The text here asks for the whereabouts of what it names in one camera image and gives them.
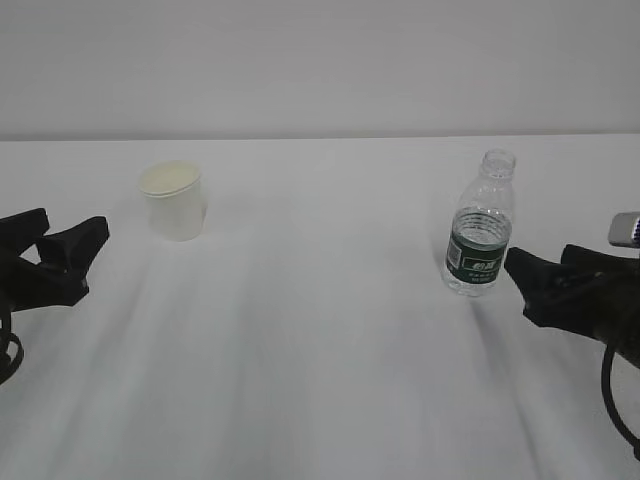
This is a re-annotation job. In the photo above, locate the white paper cup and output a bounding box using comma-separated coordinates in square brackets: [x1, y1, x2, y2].
[138, 161, 206, 242]

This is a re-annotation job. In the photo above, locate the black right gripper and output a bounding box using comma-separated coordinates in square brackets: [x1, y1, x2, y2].
[504, 244, 639, 343]

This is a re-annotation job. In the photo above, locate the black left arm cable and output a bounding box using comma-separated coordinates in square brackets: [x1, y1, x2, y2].
[0, 309, 25, 386]

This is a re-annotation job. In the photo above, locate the clear green-label water bottle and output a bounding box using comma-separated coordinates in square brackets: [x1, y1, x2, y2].
[442, 149, 516, 297]

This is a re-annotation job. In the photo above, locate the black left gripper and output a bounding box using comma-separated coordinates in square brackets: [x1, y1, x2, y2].
[0, 208, 109, 311]

